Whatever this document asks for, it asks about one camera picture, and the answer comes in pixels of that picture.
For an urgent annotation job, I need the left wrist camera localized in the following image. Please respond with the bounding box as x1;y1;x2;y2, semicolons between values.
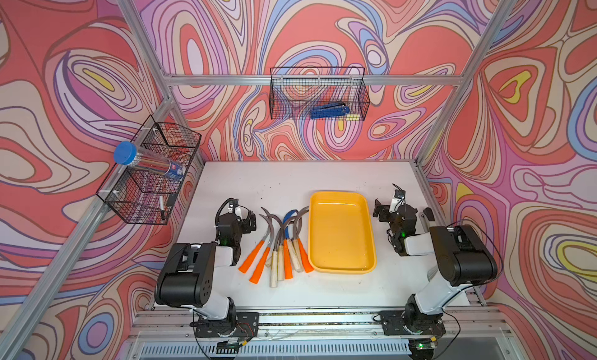
233;205;243;219

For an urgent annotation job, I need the black wire basket left wall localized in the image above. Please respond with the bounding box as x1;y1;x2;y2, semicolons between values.
96;116;201;225

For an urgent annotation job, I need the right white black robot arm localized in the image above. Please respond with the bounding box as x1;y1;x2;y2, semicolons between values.
373;198;498;327

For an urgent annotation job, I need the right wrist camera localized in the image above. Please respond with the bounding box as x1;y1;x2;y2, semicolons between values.
390;188;406;213

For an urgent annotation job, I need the clear tube with blue cap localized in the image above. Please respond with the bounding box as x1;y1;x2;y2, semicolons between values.
113;142;185;181

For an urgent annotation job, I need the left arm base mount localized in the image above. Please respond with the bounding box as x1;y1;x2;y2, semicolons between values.
190;312;260;340

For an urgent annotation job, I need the black marker in basket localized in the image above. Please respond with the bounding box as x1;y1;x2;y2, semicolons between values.
159;195;166;222

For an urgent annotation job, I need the wooden handle sickle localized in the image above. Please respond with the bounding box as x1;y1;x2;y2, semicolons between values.
285;209;304;272
269;214;287;288

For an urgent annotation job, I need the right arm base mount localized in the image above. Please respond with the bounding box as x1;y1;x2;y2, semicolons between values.
378;310;446;338

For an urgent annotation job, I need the blue blade wooden sickle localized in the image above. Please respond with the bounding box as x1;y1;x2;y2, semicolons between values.
277;209;298;282

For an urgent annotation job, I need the blue tool in basket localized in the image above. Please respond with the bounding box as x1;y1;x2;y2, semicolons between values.
309;102;351;119

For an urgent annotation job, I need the black wire basket back wall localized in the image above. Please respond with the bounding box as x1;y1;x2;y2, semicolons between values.
269;65;370;121

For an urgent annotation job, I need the yellow plastic tray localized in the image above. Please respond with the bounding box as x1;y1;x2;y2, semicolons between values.
307;192;377;275

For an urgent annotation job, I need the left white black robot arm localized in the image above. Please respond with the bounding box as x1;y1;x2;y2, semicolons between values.
154;211;257;324

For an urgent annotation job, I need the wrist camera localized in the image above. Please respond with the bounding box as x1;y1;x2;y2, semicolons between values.
233;205;243;219
390;188;406;213

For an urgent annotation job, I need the black wire basket wall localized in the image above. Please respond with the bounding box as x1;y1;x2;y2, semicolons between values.
269;65;370;121
96;116;201;225

